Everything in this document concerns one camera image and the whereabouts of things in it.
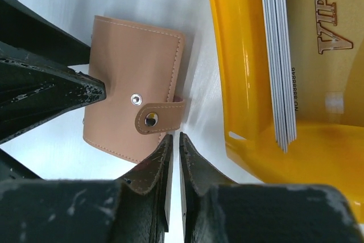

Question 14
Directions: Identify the stack of striped cards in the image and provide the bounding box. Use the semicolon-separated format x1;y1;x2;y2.
258;0;364;153

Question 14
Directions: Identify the yellow plastic bin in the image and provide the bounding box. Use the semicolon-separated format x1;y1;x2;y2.
210;0;363;222

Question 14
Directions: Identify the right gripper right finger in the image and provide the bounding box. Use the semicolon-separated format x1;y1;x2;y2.
179;133;363;242

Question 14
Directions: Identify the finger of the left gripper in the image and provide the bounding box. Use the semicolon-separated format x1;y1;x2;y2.
1;0;90;66
1;43;106;143

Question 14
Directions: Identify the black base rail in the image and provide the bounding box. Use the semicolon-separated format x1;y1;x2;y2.
0;150;40;181

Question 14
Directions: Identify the tan leather card holder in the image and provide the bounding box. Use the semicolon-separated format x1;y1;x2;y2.
83;16;185;163

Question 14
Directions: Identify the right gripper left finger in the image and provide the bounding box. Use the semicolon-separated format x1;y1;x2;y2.
1;134;173;242

